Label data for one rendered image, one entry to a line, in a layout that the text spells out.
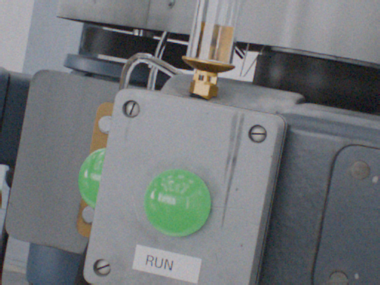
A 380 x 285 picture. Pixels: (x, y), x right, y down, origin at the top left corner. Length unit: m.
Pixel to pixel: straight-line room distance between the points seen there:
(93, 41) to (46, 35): 4.55
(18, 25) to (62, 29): 0.63
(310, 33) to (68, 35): 4.89
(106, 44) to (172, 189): 0.53
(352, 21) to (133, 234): 0.22
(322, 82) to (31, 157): 0.40
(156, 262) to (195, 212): 0.03
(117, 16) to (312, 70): 0.28
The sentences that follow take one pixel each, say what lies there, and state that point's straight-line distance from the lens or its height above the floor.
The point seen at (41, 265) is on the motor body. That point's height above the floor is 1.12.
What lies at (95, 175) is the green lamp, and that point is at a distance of 0.45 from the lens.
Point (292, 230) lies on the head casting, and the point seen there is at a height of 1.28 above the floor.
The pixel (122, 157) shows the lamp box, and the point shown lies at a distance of 0.43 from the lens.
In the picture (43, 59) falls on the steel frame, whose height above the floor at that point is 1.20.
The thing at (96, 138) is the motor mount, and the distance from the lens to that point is 0.88.
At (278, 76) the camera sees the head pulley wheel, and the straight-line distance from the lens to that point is 0.59.
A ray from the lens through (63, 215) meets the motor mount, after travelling 0.91.
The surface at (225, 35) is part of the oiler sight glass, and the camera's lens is 0.50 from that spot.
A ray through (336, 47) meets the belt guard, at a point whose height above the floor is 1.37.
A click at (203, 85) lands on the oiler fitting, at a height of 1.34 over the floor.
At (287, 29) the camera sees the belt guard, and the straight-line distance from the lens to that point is 0.60.
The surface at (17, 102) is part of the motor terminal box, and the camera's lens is 0.92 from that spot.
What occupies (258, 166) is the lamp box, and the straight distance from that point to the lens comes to 0.42.
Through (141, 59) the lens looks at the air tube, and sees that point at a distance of 0.59.
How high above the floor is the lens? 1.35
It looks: 3 degrees down
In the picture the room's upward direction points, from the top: 10 degrees clockwise
